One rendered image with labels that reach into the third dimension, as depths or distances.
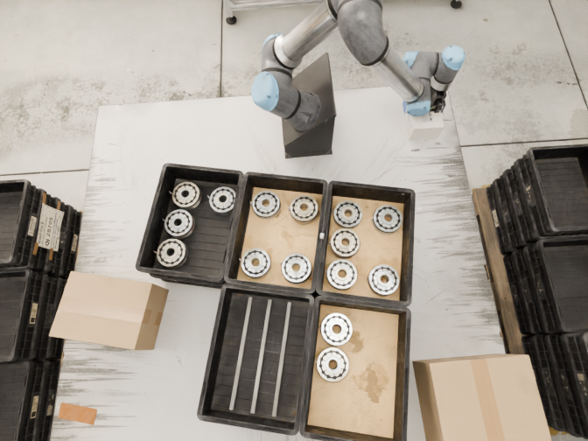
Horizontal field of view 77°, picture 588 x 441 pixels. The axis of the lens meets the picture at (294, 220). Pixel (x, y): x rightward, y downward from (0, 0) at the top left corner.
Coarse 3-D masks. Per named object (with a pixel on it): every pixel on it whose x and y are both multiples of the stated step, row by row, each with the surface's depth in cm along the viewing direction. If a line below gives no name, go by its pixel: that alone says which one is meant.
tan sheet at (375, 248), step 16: (368, 208) 136; (400, 208) 135; (368, 224) 134; (368, 240) 132; (384, 240) 132; (400, 240) 131; (336, 256) 130; (368, 256) 130; (384, 256) 130; (400, 256) 129; (368, 272) 128; (400, 272) 128; (352, 288) 127; (368, 288) 126
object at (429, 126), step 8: (432, 112) 152; (440, 112) 152; (408, 120) 158; (416, 120) 151; (424, 120) 151; (432, 120) 151; (440, 120) 151; (408, 128) 158; (416, 128) 150; (424, 128) 150; (432, 128) 150; (440, 128) 150; (408, 136) 159; (416, 136) 156; (424, 136) 156; (432, 136) 157
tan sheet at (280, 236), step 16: (256, 192) 139; (288, 192) 139; (304, 192) 139; (288, 208) 137; (304, 208) 137; (320, 208) 136; (256, 224) 135; (272, 224) 135; (288, 224) 135; (304, 224) 135; (256, 240) 134; (272, 240) 133; (288, 240) 133; (304, 240) 133; (272, 256) 131; (240, 272) 130; (272, 272) 130; (304, 288) 127
